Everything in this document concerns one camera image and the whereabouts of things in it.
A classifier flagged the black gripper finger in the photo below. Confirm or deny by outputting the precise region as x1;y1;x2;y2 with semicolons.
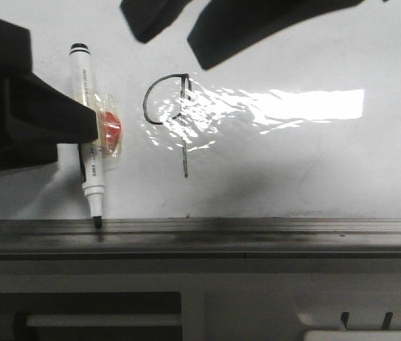
119;0;191;43
187;0;361;70

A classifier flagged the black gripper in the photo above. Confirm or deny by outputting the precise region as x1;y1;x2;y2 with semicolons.
0;19;98;171

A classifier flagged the white whiteboard marker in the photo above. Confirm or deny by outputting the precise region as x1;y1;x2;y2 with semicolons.
69;43;105;229

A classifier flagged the red magnet taped to marker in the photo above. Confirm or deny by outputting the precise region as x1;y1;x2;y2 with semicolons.
94;93;123;158

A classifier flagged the white whiteboard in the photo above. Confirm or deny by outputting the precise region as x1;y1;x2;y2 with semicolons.
0;1;401;219

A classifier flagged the grey aluminium whiteboard tray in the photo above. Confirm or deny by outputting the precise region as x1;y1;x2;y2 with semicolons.
0;217;401;260

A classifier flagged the grey cabinet below whiteboard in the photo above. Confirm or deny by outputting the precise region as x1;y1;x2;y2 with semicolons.
0;257;401;340

